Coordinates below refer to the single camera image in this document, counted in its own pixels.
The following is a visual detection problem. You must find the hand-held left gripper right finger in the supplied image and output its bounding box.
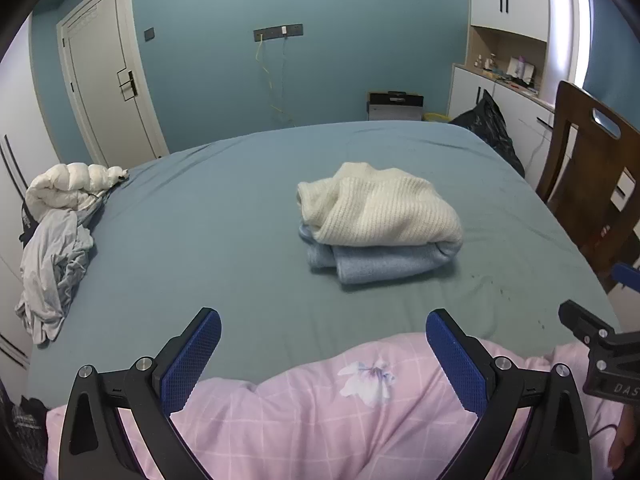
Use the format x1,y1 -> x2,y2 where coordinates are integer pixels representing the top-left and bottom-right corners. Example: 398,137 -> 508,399
425,308 -> 593,480

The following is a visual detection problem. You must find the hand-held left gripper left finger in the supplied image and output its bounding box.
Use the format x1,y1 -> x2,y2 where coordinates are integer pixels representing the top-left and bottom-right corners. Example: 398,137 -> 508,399
57,306 -> 222,480

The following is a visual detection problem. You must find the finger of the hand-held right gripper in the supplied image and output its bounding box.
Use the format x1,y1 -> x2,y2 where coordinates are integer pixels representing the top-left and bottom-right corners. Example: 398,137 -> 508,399
612,261 -> 640,293
557,300 -> 621,346

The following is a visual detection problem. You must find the blue and cream knit sweater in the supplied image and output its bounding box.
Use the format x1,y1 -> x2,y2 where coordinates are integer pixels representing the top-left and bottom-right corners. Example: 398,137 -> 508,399
296,161 -> 464,286

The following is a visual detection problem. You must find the person's right hand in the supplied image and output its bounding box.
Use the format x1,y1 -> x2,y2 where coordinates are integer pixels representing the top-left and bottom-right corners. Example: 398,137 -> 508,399
607,402 -> 638,468

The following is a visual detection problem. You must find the bed with teal sheet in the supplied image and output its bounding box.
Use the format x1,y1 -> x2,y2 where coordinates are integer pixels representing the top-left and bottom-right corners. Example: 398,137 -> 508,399
27,121 -> 621,411

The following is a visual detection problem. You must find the brown wooden chair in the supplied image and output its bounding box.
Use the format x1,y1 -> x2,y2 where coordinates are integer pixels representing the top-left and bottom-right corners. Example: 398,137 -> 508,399
535,80 -> 640,293

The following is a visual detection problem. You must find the pink floral quilt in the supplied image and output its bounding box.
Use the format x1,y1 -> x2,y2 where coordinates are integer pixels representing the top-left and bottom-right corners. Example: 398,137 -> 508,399
44,332 -> 631,480

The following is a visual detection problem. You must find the light grey garment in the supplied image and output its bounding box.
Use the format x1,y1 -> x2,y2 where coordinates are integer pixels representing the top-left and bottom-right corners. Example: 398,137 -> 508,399
14,200 -> 108,345

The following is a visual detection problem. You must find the dark bag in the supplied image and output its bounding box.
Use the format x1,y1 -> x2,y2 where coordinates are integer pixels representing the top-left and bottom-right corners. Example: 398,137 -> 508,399
0,380 -> 48,476

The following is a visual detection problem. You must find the black plastic bag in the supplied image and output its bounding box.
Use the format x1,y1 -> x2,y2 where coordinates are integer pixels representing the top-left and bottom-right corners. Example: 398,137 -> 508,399
447,89 -> 526,178

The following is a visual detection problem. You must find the white puffer jacket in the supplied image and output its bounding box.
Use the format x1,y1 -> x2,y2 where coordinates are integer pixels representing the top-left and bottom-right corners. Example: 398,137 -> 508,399
25,162 -> 132,218

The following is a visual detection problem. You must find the black and grey box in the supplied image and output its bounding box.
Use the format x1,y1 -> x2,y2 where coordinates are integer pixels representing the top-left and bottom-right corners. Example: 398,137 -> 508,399
366,90 -> 426,122

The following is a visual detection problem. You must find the white door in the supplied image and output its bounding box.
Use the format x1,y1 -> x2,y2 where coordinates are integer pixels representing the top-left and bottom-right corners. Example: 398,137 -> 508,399
56,0 -> 170,168

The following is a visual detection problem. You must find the white wardrobe with black lines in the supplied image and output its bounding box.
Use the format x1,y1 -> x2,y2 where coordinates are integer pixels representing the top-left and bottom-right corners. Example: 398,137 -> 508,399
0,10 -> 61,376

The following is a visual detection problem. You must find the yellow cable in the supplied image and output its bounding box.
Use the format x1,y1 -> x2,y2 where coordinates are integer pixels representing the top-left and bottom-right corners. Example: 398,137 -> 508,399
256,39 -> 293,123

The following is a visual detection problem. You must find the grey cable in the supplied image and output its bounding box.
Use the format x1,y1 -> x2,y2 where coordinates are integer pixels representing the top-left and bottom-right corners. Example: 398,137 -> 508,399
279,35 -> 292,123

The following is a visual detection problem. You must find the grey wall power strip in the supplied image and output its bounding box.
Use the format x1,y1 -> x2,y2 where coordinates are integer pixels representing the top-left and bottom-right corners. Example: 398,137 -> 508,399
253,22 -> 305,41

